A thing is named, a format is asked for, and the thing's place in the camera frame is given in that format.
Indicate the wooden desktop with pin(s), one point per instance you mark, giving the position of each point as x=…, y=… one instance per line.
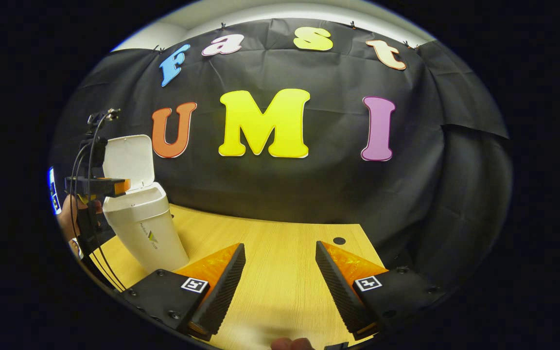
x=280, y=262

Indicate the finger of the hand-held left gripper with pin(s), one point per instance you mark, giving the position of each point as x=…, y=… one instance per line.
x=95, y=186

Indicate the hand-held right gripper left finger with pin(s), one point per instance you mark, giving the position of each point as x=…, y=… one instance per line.
x=221, y=289

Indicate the black backdrop cloth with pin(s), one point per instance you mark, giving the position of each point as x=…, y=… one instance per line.
x=333, y=194

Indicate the blue lit screen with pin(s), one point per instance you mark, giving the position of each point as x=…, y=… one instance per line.
x=54, y=192

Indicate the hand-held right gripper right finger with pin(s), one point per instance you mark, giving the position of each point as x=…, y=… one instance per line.
x=338, y=287

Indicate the white desktop garbage bin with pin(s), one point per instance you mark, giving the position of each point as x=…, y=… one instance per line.
x=148, y=233

